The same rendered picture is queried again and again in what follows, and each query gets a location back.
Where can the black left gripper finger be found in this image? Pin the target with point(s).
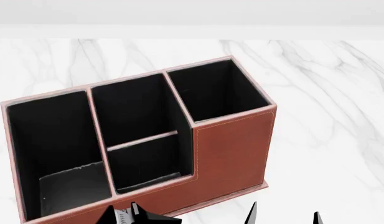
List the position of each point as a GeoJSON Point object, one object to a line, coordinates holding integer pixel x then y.
{"type": "Point", "coordinates": [109, 217]}
{"type": "Point", "coordinates": [134, 208]}

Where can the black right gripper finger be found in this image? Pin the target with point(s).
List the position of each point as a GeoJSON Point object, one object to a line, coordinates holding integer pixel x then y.
{"type": "Point", "coordinates": [318, 219]}
{"type": "Point", "coordinates": [251, 217]}

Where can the black book with white pages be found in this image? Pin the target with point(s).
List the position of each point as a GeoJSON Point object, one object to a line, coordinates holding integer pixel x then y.
{"type": "Point", "coordinates": [162, 219]}

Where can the brown leather desk caddy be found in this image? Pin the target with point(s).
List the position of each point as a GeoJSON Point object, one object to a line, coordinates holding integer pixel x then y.
{"type": "Point", "coordinates": [232, 151]}

